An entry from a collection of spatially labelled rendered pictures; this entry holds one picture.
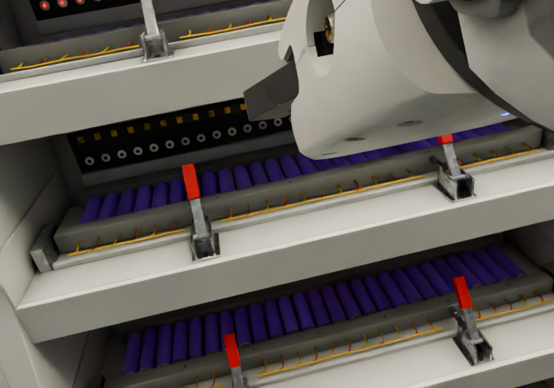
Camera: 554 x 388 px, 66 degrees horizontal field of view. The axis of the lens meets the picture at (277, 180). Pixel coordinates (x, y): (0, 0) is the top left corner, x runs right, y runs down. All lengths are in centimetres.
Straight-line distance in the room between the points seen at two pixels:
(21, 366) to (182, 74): 31
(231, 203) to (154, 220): 8
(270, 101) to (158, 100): 25
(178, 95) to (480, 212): 32
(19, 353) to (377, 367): 37
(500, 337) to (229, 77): 43
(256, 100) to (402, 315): 44
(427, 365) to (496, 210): 19
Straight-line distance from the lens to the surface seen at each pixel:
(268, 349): 54
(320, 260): 44
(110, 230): 50
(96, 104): 41
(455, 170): 48
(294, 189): 48
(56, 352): 54
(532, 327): 61
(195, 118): 56
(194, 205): 43
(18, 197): 52
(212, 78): 40
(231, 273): 43
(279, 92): 15
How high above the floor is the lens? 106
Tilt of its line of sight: 11 degrees down
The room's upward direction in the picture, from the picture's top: 11 degrees counter-clockwise
